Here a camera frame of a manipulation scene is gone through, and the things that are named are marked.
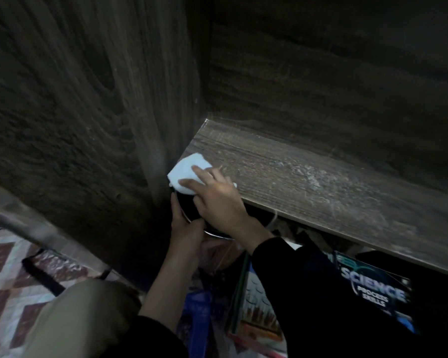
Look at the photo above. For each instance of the person's left forearm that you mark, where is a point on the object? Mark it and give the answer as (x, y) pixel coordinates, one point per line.
(170, 290)

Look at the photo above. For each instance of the blue science book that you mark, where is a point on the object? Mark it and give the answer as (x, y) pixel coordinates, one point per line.
(377, 290)

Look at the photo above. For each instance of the person's left thumb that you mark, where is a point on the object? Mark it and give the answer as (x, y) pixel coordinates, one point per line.
(176, 209)

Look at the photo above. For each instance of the person's right forearm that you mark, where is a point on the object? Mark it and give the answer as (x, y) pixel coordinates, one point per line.
(321, 298)

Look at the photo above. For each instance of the blue plastic item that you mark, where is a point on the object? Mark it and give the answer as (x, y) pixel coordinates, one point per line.
(198, 320)

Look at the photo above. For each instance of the person's khaki trouser leg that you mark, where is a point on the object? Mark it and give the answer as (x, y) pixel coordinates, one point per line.
(82, 320)

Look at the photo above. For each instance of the person's left hand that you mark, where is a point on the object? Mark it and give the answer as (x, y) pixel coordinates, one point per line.
(186, 236)

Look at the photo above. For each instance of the person's right hand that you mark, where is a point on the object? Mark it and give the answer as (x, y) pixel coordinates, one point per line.
(221, 206)

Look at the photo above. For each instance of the black bowl with metal rim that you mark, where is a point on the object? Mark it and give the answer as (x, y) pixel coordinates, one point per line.
(188, 208)

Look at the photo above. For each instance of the person's right thumb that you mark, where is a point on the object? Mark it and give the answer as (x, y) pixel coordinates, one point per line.
(191, 186)

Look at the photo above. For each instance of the person's right middle finger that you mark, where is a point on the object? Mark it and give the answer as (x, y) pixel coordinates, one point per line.
(218, 174)

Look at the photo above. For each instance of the dark wooden cabinet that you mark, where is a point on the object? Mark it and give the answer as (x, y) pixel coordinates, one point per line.
(78, 108)

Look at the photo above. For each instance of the white cleaning cloth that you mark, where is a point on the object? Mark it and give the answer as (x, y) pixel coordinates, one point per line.
(184, 169)

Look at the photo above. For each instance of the wooden shelf board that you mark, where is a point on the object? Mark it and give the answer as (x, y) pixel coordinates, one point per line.
(321, 190)

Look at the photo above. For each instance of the patterned red and white rug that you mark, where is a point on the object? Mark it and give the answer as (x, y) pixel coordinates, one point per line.
(7, 294)

